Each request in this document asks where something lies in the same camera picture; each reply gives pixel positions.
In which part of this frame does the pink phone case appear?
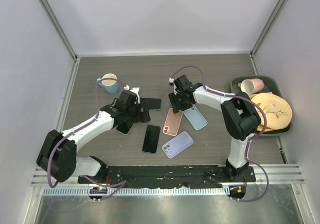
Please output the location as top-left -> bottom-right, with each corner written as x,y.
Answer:
162,108 -> 183,136

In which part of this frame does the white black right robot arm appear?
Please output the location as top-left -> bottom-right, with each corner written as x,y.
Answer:
168,75 -> 261,181

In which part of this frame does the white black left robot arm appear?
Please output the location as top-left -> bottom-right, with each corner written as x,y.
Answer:
36,87 -> 150,188

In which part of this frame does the light blue phone case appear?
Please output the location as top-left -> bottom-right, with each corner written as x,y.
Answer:
183,105 -> 208,130

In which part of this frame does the lavender phone case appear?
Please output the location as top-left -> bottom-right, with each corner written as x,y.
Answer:
161,131 -> 194,159

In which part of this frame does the silver edged black smartphone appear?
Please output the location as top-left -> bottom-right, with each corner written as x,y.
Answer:
116,123 -> 134,135

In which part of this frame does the blue edged black smartphone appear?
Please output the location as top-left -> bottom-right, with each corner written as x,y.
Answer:
142,125 -> 161,154

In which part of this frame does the blue ceramic mug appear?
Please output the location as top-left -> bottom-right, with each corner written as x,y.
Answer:
96,73 -> 119,94

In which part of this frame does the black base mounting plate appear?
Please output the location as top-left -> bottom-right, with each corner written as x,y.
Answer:
90,165 -> 256,189

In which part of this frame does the pink white mug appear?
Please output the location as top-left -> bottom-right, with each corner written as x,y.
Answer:
238,78 -> 265,95

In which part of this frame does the woven orange plate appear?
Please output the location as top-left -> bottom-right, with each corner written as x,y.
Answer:
257,123 -> 275,132

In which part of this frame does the dark green tray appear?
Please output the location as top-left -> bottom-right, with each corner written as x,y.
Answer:
230,75 -> 293,135

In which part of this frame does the yellow bird plate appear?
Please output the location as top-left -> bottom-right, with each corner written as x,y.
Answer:
250,93 -> 293,132

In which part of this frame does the perforated white cable tray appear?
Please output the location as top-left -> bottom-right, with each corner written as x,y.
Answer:
42,185 -> 230,196

